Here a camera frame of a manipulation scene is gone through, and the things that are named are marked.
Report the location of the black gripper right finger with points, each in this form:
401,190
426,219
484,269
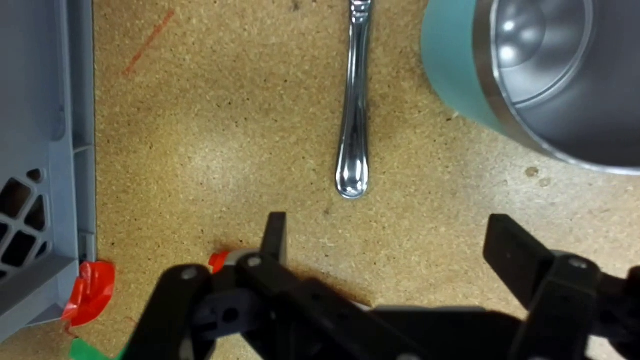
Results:
516,259

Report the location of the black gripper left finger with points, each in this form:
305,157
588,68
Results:
274,236

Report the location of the teal steel mug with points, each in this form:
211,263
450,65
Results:
558,77

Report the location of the red clamp piece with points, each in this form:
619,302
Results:
90,295

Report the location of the green tape marking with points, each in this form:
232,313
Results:
85,350

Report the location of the grey plastic crate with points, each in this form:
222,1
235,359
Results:
46,157

